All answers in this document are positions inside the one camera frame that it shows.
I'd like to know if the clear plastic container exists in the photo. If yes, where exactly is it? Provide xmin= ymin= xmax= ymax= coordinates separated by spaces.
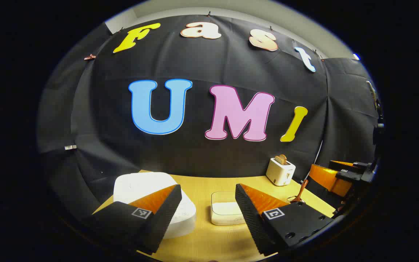
xmin=211 ymin=191 xmax=246 ymax=226

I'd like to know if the white rice cooker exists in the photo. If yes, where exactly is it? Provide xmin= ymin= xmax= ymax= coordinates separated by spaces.
xmin=113 ymin=172 xmax=197 ymax=239

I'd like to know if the black backdrop cloth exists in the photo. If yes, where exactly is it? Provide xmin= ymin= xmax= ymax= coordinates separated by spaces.
xmin=37 ymin=15 xmax=384 ymax=219

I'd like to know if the white power cable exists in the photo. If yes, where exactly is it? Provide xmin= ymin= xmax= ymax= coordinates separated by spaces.
xmin=306 ymin=140 xmax=323 ymax=180

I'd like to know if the brown wooden spoon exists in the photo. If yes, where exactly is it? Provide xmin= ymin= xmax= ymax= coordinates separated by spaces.
xmin=291 ymin=179 xmax=309 ymax=203

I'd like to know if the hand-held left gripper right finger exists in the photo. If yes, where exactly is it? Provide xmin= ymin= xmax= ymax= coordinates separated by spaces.
xmin=235 ymin=183 xmax=335 ymax=257

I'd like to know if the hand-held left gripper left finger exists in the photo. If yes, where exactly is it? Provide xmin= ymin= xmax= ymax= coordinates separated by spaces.
xmin=82 ymin=184 xmax=183 ymax=255

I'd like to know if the white toaster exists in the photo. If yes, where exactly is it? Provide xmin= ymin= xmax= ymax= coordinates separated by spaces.
xmin=266 ymin=157 xmax=296 ymax=186

